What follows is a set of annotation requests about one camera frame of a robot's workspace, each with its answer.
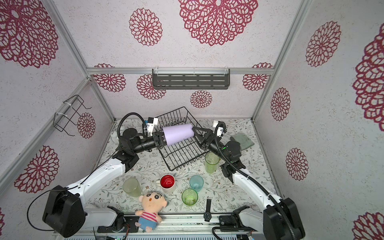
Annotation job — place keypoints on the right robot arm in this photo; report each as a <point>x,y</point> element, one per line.
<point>255,186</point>

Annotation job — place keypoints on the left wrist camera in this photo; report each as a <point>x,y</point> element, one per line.
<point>151,123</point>

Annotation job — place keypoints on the bright green short cup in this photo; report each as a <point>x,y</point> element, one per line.
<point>189,197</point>

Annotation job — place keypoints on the tall light green cup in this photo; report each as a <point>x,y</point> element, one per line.
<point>211,162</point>

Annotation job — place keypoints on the white alarm clock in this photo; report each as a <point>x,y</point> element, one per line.
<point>114,134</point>

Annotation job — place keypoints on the white mug red inside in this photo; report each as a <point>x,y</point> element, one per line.
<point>167,183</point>

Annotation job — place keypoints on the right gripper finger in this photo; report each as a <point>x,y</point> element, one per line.
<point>202,144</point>
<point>201,132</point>

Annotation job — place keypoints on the black wristwatch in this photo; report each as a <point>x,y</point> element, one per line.
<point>207,210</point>

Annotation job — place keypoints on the grey wall shelf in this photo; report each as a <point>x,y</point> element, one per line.
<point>191,80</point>

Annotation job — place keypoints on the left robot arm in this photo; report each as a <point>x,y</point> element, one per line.
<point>67,210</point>

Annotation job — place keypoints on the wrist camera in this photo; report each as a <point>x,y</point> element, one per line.
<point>151,123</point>
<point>221,130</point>

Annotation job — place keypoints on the frosted pale green cup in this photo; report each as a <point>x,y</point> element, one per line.
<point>132,187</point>

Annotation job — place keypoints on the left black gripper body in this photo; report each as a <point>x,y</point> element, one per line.
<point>152,142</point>

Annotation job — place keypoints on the plush doll striped shirt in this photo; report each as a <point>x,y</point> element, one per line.
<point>152,204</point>

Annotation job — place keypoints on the green folded cloth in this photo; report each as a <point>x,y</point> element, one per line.
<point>244,141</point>

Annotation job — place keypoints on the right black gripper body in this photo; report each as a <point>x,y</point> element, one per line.
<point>211,140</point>

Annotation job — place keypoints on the lilac plastic cup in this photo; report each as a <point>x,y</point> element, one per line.
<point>177,133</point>

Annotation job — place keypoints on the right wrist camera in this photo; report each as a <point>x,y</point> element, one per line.
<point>221,130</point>

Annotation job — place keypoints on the black wire dish rack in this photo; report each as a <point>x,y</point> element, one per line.
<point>183,153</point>

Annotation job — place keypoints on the teal plastic cup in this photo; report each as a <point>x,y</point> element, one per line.
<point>196,183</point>

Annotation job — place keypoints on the black wire wall basket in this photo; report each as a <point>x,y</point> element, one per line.
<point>65,117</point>

